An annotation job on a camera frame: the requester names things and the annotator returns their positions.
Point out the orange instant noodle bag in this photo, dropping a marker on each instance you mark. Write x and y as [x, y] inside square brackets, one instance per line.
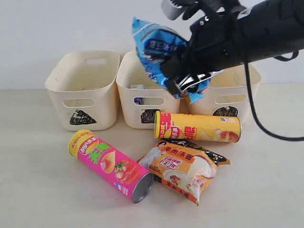
[183, 166]

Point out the cream bin with circle mark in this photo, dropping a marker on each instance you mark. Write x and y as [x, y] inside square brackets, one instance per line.
[225, 96]

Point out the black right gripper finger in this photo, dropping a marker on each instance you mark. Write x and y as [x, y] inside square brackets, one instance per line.
[175, 68]
[191, 83]

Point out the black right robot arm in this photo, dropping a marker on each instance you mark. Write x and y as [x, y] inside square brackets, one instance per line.
[271, 28]

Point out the blue instant noodle bag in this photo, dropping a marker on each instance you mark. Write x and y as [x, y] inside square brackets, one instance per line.
[156, 43]

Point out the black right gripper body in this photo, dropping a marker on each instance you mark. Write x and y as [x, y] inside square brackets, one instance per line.
[217, 42]

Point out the pink Lay's chips can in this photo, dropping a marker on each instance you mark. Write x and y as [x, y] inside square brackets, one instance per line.
[123, 173]

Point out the cream bin with triangle mark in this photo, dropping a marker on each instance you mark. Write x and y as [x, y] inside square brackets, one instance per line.
[83, 90]

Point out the cream bin with square mark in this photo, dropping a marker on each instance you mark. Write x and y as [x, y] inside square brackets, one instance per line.
[131, 72]

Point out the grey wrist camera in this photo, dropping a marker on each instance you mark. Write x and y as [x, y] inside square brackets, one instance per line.
[172, 9]

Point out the yellow Lay's chips can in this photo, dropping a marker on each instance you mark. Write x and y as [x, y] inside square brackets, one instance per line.
[197, 127]

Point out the white blue milk carton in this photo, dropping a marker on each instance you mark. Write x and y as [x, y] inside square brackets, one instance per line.
[138, 100]

